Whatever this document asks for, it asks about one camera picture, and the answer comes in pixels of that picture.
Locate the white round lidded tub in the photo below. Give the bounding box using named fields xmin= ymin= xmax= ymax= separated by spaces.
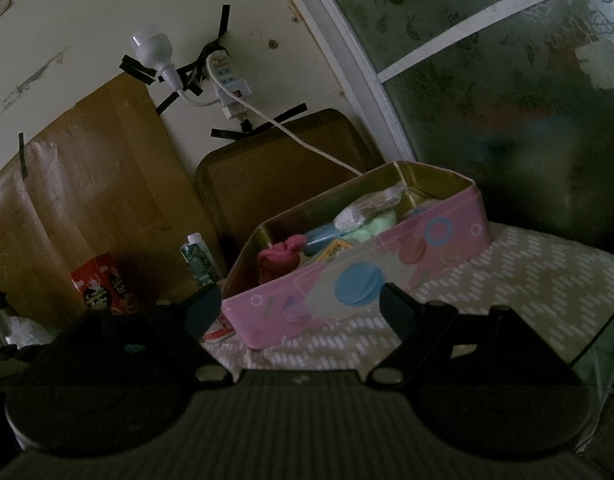
xmin=203 ymin=313 xmax=235 ymax=344

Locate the light green soft cloth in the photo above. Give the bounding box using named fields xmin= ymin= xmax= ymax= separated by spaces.
xmin=342 ymin=210 xmax=397 ymax=245

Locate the dark brown tray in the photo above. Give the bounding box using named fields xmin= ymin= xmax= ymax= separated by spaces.
xmin=195 ymin=108 xmax=384 ymax=266

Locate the white power cable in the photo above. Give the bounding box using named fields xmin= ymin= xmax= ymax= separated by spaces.
xmin=205 ymin=52 xmax=364 ymax=177

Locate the pink macaron print tin box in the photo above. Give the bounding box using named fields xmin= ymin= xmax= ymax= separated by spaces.
xmin=222 ymin=160 xmax=490 ymax=350

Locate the yellow printed packet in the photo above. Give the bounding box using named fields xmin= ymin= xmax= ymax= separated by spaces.
xmin=316 ymin=238 xmax=355 ymax=261

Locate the patterned grey tablecloth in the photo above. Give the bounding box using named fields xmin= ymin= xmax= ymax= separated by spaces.
xmin=205 ymin=224 xmax=614 ymax=385

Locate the white window frame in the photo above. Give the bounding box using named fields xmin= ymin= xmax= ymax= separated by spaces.
xmin=293 ymin=0 xmax=550 ymax=160

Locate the red snack box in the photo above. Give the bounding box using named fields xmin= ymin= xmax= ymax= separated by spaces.
xmin=70 ymin=252 xmax=136 ymax=314

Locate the white power strip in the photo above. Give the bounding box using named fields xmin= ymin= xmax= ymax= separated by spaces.
xmin=207 ymin=50 xmax=252 ymax=119

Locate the white light bulb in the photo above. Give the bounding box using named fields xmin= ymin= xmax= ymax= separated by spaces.
xmin=132 ymin=24 xmax=183 ymax=93

